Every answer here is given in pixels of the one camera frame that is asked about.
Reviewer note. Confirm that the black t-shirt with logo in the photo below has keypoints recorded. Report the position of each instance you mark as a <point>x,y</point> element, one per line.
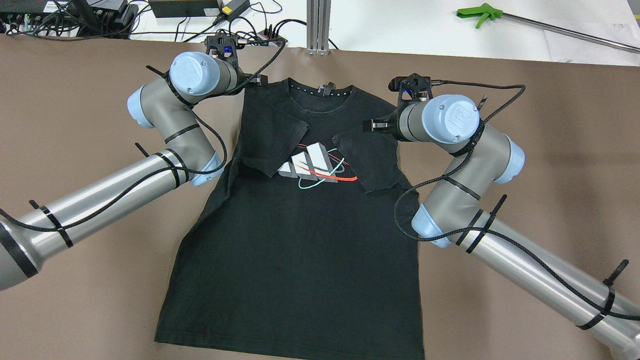
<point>299,251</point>

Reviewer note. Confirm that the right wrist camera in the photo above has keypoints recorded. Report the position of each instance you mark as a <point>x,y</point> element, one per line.
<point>412,88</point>

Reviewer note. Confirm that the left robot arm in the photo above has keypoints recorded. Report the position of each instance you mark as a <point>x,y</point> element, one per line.
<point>166,104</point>

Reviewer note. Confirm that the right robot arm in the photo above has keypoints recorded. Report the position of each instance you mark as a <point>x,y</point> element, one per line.
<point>553,208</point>

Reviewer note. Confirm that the black power adapter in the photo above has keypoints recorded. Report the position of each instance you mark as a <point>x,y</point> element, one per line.
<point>185,8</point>

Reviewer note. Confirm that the aluminium frame post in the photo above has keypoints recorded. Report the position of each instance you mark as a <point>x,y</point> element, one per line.
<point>317,27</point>

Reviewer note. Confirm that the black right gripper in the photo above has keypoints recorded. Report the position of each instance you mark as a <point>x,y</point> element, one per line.
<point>392,125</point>

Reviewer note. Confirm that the green handled grabber tool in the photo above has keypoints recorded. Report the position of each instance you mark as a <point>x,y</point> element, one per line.
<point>486,11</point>

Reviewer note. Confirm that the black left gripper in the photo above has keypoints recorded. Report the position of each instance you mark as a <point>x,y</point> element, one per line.
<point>244,80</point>

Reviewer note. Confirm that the red black usb hub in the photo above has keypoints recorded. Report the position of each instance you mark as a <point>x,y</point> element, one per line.
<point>267,37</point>

